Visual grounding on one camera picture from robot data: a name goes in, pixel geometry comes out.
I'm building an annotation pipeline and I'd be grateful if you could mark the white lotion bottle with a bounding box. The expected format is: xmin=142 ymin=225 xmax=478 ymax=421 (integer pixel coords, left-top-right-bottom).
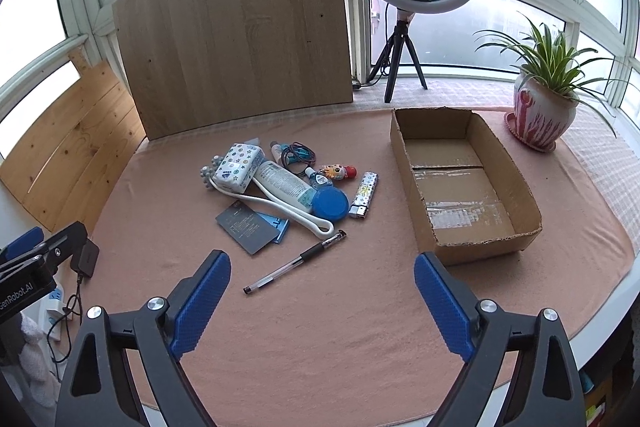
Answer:
xmin=252 ymin=161 xmax=318 ymax=214

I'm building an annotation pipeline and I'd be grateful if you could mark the pine wood panel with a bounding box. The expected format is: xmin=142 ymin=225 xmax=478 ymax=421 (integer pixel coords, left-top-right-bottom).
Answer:
xmin=0 ymin=47 xmax=146 ymax=233

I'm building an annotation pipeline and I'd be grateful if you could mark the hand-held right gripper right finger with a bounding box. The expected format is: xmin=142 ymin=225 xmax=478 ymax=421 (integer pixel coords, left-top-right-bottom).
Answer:
xmin=414 ymin=252 xmax=586 ymax=427

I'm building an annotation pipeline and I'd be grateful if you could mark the cardboard box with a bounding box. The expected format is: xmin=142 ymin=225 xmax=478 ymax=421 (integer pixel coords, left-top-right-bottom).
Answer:
xmin=390 ymin=107 xmax=543 ymax=267

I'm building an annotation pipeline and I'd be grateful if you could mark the black power adapter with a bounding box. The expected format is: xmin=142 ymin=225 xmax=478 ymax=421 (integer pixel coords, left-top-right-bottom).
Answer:
xmin=69 ymin=239 xmax=101 ymax=279

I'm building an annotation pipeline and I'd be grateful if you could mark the blue plastic case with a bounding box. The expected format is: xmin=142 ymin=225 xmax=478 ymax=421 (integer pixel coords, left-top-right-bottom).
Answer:
xmin=250 ymin=209 xmax=291 ymax=245

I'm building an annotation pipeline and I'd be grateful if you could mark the blue eye drop bottle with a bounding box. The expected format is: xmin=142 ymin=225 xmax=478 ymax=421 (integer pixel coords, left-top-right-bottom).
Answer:
xmin=305 ymin=167 xmax=333 ymax=190

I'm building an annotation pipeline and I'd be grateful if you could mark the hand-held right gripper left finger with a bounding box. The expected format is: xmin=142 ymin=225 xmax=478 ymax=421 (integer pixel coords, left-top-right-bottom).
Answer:
xmin=55 ymin=249 xmax=233 ymax=427

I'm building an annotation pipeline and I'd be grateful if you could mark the white red patterned flowerpot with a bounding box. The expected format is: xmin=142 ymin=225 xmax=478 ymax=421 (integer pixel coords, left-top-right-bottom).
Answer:
xmin=504 ymin=64 xmax=581 ymax=152

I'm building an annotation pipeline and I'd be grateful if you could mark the white grey massager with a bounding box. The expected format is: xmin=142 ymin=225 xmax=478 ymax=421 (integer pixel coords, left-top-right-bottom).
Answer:
xmin=200 ymin=154 xmax=335 ymax=238

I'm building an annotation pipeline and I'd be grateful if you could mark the patterned white lighter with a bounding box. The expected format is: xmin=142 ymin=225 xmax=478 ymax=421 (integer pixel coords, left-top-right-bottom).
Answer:
xmin=349 ymin=172 xmax=378 ymax=220

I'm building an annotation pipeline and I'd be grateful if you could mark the black tripod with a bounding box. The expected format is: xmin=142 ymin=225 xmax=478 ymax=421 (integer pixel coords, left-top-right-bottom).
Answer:
xmin=370 ymin=7 xmax=428 ymax=102

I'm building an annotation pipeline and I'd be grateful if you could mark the white power strip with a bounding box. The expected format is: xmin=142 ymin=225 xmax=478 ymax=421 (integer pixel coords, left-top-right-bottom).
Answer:
xmin=37 ymin=287 xmax=68 ymax=338

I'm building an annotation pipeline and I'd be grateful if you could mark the blue round container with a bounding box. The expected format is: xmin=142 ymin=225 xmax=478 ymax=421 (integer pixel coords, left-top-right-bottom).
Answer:
xmin=311 ymin=187 xmax=349 ymax=222

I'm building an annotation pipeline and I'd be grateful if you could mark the large light wooden board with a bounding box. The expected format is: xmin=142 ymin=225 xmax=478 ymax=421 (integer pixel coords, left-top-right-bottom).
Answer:
xmin=112 ymin=0 xmax=353 ymax=140

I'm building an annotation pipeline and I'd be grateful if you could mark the black gel pen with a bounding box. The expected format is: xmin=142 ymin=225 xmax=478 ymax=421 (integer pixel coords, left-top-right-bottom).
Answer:
xmin=243 ymin=229 xmax=348 ymax=295

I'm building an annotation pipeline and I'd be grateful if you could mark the green spider plant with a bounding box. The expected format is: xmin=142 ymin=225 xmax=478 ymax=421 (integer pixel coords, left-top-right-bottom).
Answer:
xmin=472 ymin=12 xmax=631 ymax=138

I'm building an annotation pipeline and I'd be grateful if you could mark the orange toy keychain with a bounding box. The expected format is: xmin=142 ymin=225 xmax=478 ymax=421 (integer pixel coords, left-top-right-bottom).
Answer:
xmin=320 ymin=163 xmax=358 ymax=182

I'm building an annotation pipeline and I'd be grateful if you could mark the dark grey card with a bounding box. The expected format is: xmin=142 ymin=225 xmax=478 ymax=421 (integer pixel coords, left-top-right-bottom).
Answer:
xmin=215 ymin=201 xmax=281 ymax=256

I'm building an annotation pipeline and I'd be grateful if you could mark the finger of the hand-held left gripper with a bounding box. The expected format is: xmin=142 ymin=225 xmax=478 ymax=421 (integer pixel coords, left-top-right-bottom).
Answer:
xmin=0 ymin=227 xmax=45 ymax=263
xmin=30 ymin=221 xmax=90 ymax=274

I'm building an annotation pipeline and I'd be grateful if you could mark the black cable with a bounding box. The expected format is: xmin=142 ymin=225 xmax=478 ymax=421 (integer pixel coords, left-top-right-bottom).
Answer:
xmin=47 ymin=274 xmax=83 ymax=363

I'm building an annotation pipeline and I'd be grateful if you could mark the patterned tissue pack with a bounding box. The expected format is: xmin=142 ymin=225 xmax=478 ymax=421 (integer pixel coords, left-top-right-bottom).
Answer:
xmin=212 ymin=143 xmax=266 ymax=194

